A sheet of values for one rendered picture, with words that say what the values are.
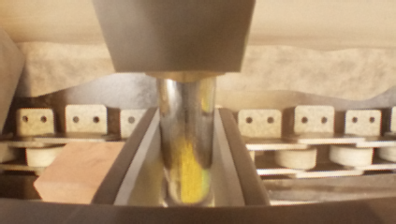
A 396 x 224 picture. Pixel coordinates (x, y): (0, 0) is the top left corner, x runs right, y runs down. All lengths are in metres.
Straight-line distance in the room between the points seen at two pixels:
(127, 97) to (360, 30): 0.29
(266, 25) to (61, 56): 0.23
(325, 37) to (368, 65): 0.06
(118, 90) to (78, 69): 0.05
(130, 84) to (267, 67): 0.16
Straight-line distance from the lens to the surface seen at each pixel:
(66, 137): 0.22
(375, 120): 0.30
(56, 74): 0.28
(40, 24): 0.29
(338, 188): 0.27
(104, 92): 0.25
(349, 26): 0.29
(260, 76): 0.24
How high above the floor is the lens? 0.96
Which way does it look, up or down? 86 degrees down
